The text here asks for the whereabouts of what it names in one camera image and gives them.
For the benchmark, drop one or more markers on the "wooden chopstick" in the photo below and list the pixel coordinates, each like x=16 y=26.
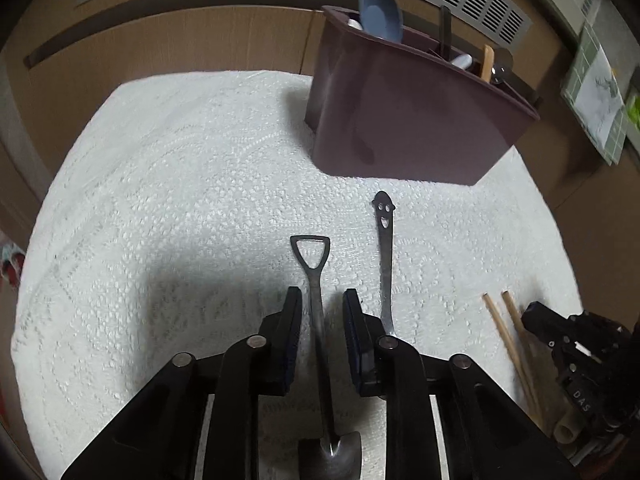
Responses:
x=520 y=330
x=510 y=350

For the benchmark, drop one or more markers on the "black spoon with white ball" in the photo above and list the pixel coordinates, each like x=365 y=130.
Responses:
x=354 y=24

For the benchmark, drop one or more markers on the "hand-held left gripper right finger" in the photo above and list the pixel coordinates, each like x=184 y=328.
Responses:
x=352 y=345

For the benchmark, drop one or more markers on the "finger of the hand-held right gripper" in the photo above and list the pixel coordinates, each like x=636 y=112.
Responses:
x=540 y=321

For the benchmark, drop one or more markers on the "blue plastic spoon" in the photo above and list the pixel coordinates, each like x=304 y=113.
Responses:
x=381 y=12

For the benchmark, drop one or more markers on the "shovel-shaped metal spoon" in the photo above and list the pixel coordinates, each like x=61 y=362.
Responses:
x=320 y=340

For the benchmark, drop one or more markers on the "maroon plastic utensil holder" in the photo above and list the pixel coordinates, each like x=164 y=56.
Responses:
x=400 y=125

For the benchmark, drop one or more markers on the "white ceramic spoon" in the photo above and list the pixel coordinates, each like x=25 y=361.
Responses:
x=461 y=62

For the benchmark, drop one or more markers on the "brown wooden cabinet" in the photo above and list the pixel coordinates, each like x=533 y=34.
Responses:
x=150 y=35

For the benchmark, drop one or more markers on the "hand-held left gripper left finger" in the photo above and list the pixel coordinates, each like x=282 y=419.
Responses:
x=294 y=345

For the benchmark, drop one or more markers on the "white lace tablecloth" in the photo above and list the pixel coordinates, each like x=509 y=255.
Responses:
x=175 y=210

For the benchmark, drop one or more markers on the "smiley-face metal spoon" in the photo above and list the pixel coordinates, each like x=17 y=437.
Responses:
x=384 y=240

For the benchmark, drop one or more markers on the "wooden spoon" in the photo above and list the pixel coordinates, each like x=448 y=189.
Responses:
x=487 y=62

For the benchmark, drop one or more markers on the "patterned slippers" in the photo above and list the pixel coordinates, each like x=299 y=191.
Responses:
x=10 y=262

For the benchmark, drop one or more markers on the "green checked towel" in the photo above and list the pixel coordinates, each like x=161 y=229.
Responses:
x=595 y=95

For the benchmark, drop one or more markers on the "green packets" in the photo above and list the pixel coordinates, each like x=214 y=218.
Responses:
x=633 y=110

